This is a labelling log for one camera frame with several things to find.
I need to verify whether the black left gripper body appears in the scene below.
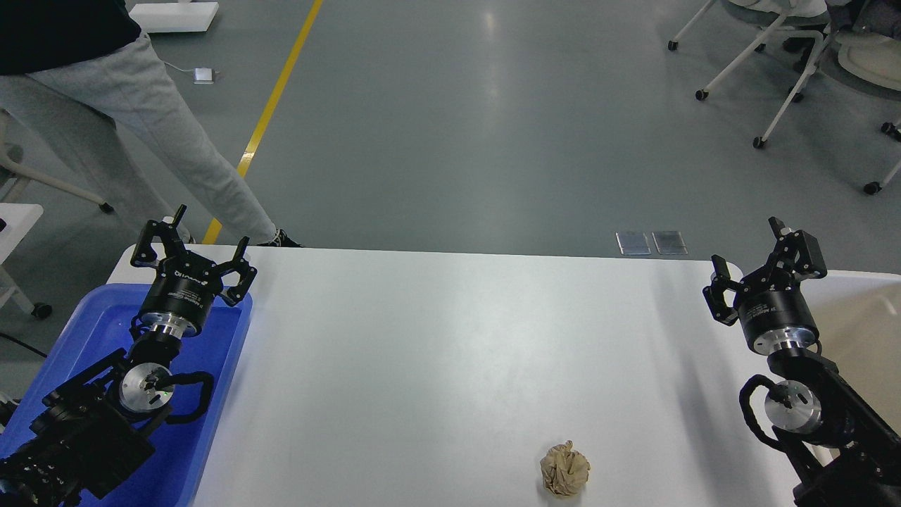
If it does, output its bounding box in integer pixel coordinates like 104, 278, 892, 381
137, 256, 223, 336

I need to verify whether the brown paper ball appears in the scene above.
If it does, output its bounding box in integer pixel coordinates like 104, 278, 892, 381
538, 440, 591, 497

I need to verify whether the white box on floor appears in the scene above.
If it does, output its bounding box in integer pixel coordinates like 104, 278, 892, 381
129, 1, 220, 33

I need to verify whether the white chair at left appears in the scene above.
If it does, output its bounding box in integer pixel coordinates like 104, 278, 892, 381
1, 109, 115, 214

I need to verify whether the blue plastic bin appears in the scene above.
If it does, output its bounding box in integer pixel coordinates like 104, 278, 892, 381
0, 283, 253, 507

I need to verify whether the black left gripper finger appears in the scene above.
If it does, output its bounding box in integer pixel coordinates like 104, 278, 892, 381
131, 205, 190, 270
212, 237, 258, 308

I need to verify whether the right metal floor plate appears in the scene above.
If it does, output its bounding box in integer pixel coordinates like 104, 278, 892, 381
651, 230, 688, 256

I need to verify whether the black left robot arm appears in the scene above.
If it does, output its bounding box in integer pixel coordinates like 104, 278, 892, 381
2, 206, 258, 506

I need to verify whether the small white power adapter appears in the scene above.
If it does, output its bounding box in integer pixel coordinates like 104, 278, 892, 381
192, 68, 215, 85

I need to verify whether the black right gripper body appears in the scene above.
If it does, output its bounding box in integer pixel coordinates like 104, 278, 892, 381
734, 274, 820, 354

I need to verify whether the left metal floor plate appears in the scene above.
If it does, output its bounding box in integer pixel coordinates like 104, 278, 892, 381
615, 231, 651, 256

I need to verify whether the person in grey trousers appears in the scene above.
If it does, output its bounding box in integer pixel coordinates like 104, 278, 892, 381
1, 1, 296, 247

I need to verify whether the white plastic bin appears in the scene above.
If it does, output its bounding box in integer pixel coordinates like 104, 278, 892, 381
802, 270, 900, 430

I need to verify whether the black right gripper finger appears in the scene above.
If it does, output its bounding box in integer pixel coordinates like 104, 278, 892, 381
756, 216, 828, 280
702, 256, 748, 325

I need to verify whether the white rolling office chair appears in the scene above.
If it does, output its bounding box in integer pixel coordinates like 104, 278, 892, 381
667, 1, 833, 150

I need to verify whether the metal floor plate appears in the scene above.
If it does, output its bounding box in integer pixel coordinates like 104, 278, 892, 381
651, 230, 688, 256
615, 231, 651, 256

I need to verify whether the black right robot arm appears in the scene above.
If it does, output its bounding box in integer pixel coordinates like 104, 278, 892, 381
702, 216, 900, 506

